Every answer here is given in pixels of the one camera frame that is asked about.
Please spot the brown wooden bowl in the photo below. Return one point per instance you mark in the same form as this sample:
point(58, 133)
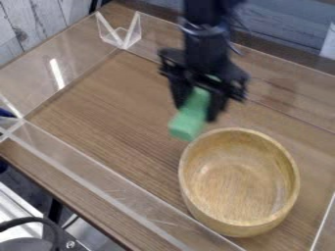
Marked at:
point(239, 181)

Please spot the clear acrylic enclosure wall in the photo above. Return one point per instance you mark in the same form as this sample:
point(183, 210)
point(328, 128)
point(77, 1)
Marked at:
point(89, 138)

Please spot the black metal table leg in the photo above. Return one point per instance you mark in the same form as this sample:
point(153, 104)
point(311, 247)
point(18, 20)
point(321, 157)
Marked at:
point(54, 211)

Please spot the green rectangular block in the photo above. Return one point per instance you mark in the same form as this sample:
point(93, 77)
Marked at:
point(187, 123)

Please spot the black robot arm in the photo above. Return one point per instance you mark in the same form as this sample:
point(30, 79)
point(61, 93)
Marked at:
point(208, 12)

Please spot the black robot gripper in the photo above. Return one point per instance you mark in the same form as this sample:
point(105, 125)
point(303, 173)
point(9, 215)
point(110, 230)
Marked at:
point(201, 63)

